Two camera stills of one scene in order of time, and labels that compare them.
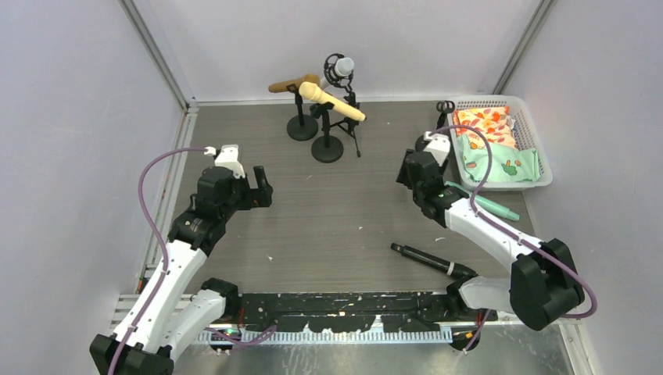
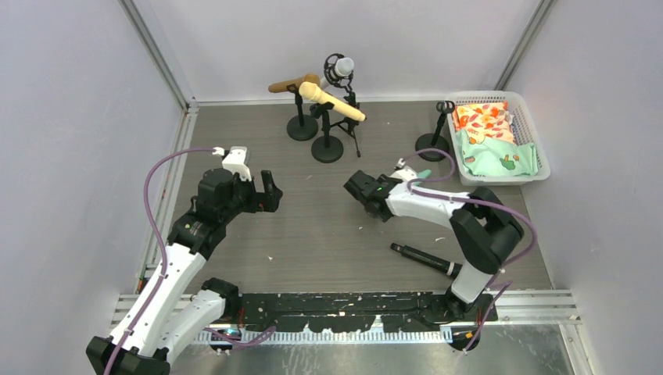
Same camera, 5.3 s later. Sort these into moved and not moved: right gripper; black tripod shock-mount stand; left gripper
Moved: right gripper
Not moved: black tripod shock-mount stand; left gripper
